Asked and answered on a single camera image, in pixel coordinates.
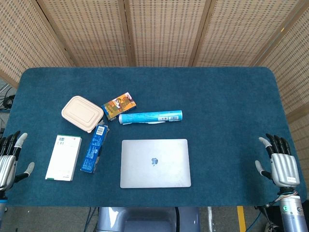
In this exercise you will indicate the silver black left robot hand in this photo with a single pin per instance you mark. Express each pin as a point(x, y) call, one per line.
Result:
point(7, 166)

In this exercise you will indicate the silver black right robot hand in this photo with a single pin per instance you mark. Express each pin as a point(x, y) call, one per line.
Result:
point(285, 169)

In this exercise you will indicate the silver laptop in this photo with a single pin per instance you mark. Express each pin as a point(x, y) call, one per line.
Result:
point(154, 174)

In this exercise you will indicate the woven wooden folding screen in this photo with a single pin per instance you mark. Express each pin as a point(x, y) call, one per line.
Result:
point(164, 31)

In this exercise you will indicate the white flat carton box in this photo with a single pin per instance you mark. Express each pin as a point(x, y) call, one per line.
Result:
point(64, 159)

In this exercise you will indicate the blue felt table cover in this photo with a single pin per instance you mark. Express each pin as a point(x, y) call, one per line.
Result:
point(217, 120)

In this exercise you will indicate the blue cookie box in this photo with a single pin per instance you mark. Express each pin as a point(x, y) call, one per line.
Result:
point(93, 152)

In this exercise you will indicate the beige lidded food container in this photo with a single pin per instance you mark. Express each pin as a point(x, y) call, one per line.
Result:
point(80, 113)

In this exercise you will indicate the orange picture snack box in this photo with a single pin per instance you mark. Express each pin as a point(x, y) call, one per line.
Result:
point(118, 106)

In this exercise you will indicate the light blue cylindrical tube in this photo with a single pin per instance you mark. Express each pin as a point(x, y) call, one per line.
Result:
point(144, 117)

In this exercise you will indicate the grey-blue robot torso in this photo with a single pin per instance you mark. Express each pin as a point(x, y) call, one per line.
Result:
point(144, 220)

